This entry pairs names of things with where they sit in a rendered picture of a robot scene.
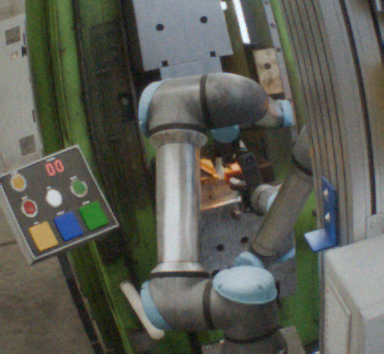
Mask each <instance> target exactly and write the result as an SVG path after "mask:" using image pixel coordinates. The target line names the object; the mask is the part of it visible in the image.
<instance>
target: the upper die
mask: <svg viewBox="0 0 384 354"><path fill-rule="evenodd" d="M133 72H134V77H135V81H136V86H137V88H139V89H142V90H145V89H146V88H147V87H148V86H149V85H150V84H152V83H156V82H161V81H163V80H166V79H168V78H171V79H172V78H180V77H187V76H193V75H200V74H206V75H207V74H212V73H223V71H222V65H220V60H219V57H211V58H210V59H201V60H196V61H191V62H187V63H182V64H177V65H173V66H162V68H158V69H153V70H148V71H146V72H141V71H137V70H133Z"/></svg>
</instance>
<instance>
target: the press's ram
mask: <svg viewBox="0 0 384 354"><path fill-rule="evenodd" d="M121 2H122V5H121V6H122V10H123V17H124V21H125V22H124V25H125V29H126V32H125V33H126V37H127V41H128V43H127V45H128V50H129V54H130V55H129V58H130V62H131V67H132V69H133V70H137V71H141V72H146V71H148V70H153V69H158V68H162V66H173V65H177V64H182V63H187V62H191V61H196V60H201V59H210V58H211V57H219V56H224V55H232V54H233V51H232V46H231V41H230V40H229V35H228V30H227V25H226V19H225V15H224V12H223V10H222V9H225V8H226V4H225V2H221V0H121Z"/></svg>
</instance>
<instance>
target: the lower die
mask: <svg viewBox="0 0 384 354"><path fill-rule="evenodd" d="M199 157H201V158H203V159H204V158H205V159H207V160H210V153H208V150H206V151H205V149H204V148H202V147H201V149H199ZM210 161H211V160H210ZM232 194H233V191H231V190H230V186H229V185H228V184H227V181H226V180H225V179H220V178H219V177H214V176H213V173H211V172H210V171H208V169H207V168H205V167H203V166H202V165H201V197H200V203H202V202H205V201H209V200H212V199H216V198H221V197H224V196H228V195H232ZM209 196H212V198H211V199H210V198H209Z"/></svg>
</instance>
